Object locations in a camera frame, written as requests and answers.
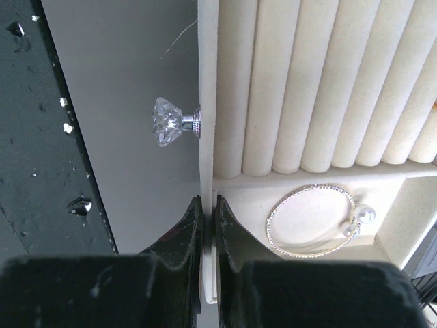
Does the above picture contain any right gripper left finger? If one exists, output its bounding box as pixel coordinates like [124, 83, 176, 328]
[1, 197, 203, 327]

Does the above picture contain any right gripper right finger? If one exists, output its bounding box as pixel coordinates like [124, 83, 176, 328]
[214, 197, 427, 327]

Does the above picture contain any silver pearl bracelet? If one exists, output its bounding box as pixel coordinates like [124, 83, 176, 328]
[265, 183, 377, 259]

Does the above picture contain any beige jewelry tray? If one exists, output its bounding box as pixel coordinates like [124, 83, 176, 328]
[150, 0, 437, 305]

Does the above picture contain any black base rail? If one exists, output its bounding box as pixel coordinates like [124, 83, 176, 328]
[1, 1, 118, 255]

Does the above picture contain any black wire dish rack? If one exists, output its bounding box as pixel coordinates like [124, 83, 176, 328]
[411, 273, 437, 309]

